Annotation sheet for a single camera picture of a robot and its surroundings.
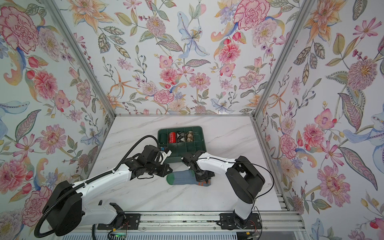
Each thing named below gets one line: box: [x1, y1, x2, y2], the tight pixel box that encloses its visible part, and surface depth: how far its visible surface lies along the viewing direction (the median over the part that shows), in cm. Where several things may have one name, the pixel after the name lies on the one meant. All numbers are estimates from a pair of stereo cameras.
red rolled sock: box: [168, 132, 177, 144], surface depth 103 cm
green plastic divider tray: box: [157, 126, 207, 164], surface depth 103 cm
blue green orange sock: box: [166, 169, 212, 187], surface depth 89 cm
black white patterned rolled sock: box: [176, 131, 185, 143], surface depth 103 cm
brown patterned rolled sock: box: [186, 130, 194, 142], surface depth 103 cm
